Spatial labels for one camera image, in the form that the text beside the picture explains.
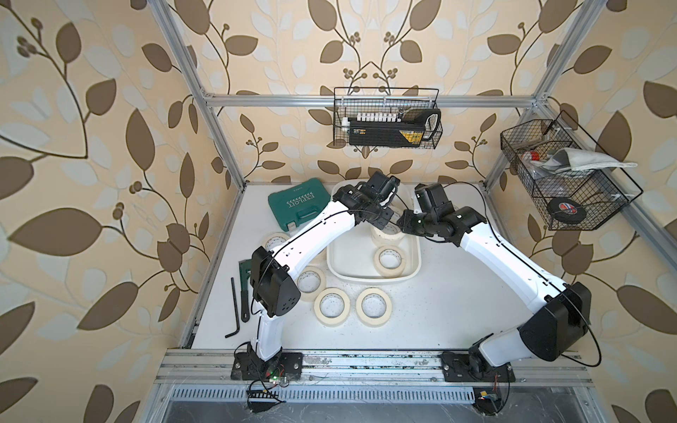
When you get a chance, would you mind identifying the cream tape roll nine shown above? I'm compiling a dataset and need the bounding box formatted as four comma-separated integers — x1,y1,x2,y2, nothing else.
371,223,405,246

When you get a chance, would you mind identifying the cream tape roll two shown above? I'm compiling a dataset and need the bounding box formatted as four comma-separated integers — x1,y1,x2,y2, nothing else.
374,246,407,278

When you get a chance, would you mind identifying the cream tape roll one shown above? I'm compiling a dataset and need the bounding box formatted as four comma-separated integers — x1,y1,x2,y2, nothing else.
356,288,393,328

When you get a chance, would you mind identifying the cream tape roll four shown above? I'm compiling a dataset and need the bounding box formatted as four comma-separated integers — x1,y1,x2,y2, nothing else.
296,266,326,301

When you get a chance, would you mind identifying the cream tape roll seven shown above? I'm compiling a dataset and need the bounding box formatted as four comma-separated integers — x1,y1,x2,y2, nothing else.
314,288,351,327

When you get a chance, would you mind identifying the cream tape roll three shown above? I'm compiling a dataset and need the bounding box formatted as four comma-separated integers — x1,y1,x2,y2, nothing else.
262,232,290,252

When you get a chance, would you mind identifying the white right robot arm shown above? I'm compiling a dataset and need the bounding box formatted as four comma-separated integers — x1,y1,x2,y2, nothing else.
397,207,592,368

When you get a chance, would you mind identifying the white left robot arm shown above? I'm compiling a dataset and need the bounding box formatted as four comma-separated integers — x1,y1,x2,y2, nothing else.
250,173,400,362

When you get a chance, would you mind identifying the white plastic storage box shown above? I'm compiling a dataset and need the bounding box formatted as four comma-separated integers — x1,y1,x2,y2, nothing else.
327,185,422,285

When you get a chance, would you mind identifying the black yellow box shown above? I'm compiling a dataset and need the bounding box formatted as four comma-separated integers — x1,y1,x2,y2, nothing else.
348,121,426,148

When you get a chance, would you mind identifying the black tape roll red label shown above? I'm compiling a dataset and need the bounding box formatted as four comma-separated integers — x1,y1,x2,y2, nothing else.
547,197,587,225

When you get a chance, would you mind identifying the green tool case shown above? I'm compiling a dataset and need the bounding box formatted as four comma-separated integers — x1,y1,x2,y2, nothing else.
268,178,331,232

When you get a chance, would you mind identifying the grey cloth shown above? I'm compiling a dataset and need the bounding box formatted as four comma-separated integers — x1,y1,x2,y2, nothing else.
536,148,638,174

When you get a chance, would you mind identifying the green pipe wrench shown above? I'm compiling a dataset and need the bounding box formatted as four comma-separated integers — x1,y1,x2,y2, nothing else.
238,259,251,323

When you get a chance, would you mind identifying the black hex key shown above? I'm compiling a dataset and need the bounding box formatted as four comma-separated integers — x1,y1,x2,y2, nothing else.
224,277,241,339

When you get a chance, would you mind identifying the black wire basket back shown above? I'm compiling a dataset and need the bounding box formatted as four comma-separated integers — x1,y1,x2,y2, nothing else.
330,86,444,149

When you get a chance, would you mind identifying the black wire basket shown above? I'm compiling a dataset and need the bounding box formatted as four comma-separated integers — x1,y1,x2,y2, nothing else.
330,86,444,149
501,110,644,231

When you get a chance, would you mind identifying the black wire basket right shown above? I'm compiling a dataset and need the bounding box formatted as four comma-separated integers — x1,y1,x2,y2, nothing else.
501,110,644,231

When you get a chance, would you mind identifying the aluminium frame back bar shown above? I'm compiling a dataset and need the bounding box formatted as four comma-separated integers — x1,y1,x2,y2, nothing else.
205,94,537,109

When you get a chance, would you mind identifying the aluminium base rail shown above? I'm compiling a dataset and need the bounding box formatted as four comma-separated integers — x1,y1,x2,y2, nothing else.
155,349,593,388

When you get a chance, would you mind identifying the aluminium frame post right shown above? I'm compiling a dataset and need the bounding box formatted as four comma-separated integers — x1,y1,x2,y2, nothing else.
483,0,609,191

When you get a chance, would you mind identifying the aluminium frame post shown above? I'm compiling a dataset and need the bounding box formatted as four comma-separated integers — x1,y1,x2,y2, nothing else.
149,0,246,192
483,0,609,191

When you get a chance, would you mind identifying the aluminium frame post left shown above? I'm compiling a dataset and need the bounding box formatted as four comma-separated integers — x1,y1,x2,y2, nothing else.
149,0,246,192

